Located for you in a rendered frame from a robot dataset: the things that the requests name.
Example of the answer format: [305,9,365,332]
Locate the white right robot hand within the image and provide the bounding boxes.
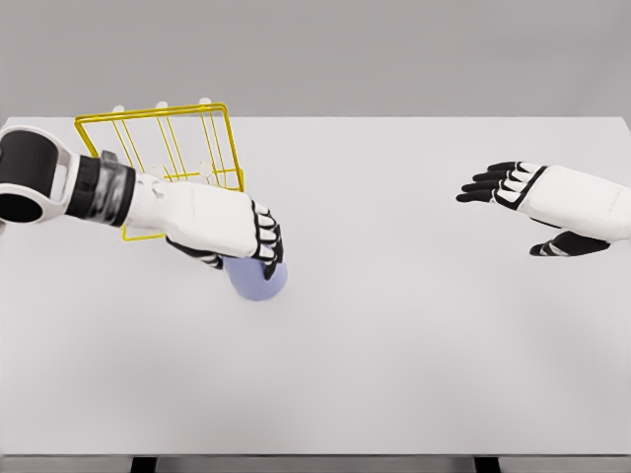
[456,161,613,257]

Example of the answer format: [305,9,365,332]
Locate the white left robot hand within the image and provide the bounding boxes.
[164,181,285,282]

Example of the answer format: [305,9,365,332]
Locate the lavender blue cup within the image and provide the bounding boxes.
[222,254,290,303]

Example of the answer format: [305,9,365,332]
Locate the yellow wire cup holder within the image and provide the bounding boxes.
[74,98,246,243]

